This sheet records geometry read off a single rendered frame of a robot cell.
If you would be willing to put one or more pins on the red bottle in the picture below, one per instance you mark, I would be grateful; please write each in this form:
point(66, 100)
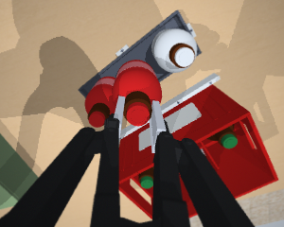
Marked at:
point(98, 103)
point(137, 81)

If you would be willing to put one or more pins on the white bottle with brown band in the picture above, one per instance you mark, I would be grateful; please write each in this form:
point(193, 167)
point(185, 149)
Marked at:
point(172, 50)

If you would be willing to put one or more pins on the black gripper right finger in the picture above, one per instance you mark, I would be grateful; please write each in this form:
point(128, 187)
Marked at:
point(213, 202)

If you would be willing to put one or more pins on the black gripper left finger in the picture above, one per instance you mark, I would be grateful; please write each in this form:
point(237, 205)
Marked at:
point(43, 203)

